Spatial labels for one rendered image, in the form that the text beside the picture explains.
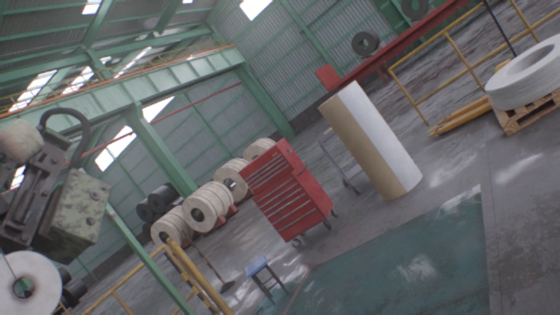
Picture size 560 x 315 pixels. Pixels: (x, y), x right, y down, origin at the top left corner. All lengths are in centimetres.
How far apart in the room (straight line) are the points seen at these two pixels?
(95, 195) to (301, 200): 409
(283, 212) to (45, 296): 441
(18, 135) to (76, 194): 21
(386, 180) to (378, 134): 50
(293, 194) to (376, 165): 113
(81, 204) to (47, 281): 24
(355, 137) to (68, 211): 370
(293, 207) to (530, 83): 295
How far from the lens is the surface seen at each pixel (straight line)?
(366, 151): 453
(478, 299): 250
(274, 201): 521
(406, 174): 463
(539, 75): 438
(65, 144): 125
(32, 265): 102
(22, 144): 117
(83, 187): 117
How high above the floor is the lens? 140
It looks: 4 degrees down
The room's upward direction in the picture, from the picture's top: 37 degrees counter-clockwise
